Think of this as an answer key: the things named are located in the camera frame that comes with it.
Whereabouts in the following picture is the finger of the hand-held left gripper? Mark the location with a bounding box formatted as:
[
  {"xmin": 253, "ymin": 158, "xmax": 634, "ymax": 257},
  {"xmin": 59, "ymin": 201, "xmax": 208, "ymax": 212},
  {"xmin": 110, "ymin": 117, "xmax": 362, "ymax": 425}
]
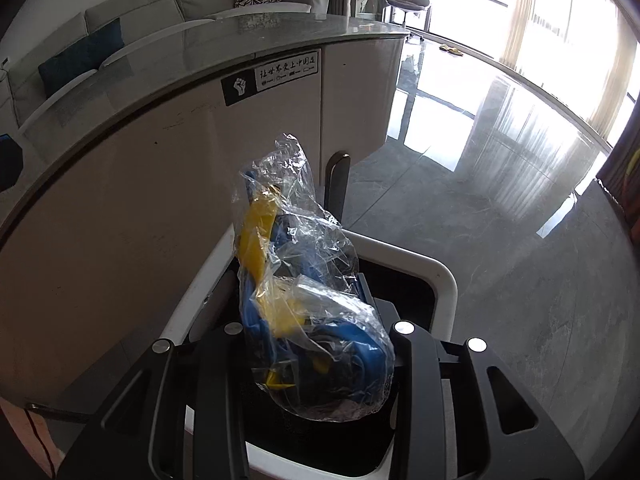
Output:
[{"xmin": 0, "ymin": 134, "xmax": 24, "ymax": 192}]

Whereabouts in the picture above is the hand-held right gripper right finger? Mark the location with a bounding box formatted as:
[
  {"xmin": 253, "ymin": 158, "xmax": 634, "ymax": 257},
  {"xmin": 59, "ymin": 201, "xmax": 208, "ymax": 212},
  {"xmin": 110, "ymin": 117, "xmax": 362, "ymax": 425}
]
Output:
[{"xmin": 391, "ymin": 320, "xmax": 587, "ymax": 480}]

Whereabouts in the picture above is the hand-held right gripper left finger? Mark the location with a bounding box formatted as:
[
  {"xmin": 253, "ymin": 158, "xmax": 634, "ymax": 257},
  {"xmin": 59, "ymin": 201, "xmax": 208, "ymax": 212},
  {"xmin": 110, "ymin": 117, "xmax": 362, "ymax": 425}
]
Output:
[{"xmin": 57, "ymin": 324, "xmax": 251, "ymax": 480}]

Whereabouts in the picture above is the blue yellow toy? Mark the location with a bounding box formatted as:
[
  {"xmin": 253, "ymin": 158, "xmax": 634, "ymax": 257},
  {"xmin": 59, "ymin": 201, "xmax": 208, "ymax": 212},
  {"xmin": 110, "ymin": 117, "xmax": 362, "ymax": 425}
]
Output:
[{"xmin": 232, "ymin": 132, "xmax": 397, "ymax": 424}]

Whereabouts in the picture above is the white trash bin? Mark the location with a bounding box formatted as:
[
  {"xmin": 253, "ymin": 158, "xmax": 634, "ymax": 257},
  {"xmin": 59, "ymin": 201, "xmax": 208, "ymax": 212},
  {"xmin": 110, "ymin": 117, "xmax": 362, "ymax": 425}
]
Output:
[{"xmin": 160, "ymin": 229, "xmax": 459, "ymax": 479}]

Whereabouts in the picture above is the teal cushion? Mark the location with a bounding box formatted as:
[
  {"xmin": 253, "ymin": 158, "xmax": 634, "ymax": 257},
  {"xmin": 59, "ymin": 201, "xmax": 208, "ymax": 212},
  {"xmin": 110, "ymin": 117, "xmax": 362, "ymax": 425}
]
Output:
[{"xmin": 37, "ymin": 17, "xmax": 126, "ymax": 99}]

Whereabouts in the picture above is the grey fabric sofa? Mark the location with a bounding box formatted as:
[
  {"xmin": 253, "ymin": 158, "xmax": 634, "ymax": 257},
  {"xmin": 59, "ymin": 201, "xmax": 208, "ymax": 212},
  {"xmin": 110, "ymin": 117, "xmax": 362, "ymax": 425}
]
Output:
[{"xmin": 0, "ymin": 0, "xmax": 332, "ymax": 132}]

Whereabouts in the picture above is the dark upright bar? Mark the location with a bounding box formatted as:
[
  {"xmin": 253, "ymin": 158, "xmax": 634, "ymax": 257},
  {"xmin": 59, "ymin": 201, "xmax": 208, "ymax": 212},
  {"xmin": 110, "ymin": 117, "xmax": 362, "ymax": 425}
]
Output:
[{"xmin": 323, "ymin": 151, "xmax": 352, "ymax": 224}]

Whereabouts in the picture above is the black and white sticker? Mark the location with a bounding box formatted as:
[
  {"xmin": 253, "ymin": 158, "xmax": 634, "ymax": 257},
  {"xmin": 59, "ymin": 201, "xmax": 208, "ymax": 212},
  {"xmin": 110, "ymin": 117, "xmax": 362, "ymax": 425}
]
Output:
[{"xmin": 220, "ymin": 49, "xmax": 321, "ymax": 108}]

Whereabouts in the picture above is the brown patterned cloth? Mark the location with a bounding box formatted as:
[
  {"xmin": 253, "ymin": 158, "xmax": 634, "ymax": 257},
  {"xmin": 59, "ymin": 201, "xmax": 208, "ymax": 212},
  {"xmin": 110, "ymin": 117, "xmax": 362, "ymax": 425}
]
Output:
[{"xmin": 594, "ymin": 134, "xmax": 640, "ymax": 222}]

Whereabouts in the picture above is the beige sheer curtain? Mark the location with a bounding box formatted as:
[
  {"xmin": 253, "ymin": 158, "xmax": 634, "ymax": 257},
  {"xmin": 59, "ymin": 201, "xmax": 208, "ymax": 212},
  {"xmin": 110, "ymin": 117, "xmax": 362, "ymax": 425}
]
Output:
[{"xmin": 500, "ymin": 0, "xmax": 639, "ymax": 137}]

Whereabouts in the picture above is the glass balcony door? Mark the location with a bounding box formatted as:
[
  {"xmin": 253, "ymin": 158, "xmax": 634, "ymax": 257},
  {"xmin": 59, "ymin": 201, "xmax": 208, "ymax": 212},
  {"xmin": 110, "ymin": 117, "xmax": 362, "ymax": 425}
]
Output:
[{"xmin": 429, "ymin": 0, "xmax": 527, "ymax": 62}]

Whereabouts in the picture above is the chair with clothes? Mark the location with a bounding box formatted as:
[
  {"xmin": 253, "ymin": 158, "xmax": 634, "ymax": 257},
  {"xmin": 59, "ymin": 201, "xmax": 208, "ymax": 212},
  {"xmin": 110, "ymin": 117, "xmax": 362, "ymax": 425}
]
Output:
[{"xmin": 382, "ymin": 0, "xmax": 434, "ymax": 29}]

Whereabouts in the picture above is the red cord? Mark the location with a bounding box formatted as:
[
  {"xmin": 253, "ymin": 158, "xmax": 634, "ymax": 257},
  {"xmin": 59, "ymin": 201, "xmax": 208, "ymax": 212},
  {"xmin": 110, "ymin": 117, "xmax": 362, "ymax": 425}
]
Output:
[{"xmin": 25, "ymin": 404, "xmax": 57, "ymax": 479}]

